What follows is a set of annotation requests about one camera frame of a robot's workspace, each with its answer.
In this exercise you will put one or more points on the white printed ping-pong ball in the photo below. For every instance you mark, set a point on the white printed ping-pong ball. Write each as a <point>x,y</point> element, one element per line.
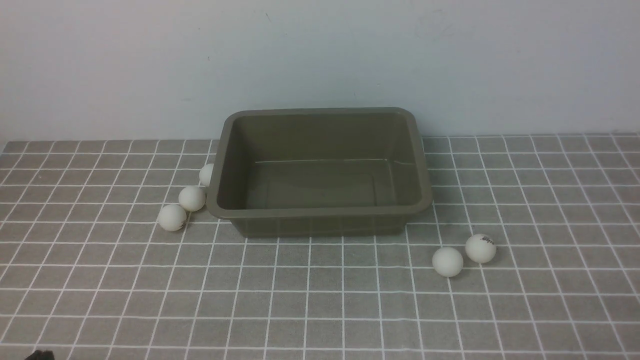
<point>480,248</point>

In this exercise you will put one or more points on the olive green plastic bin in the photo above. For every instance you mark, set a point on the olive green plastic bin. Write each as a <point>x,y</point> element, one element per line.
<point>319,172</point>

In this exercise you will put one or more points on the grey checked tablecloth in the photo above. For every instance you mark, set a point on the grey checked tablecloth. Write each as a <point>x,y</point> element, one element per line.
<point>87,273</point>

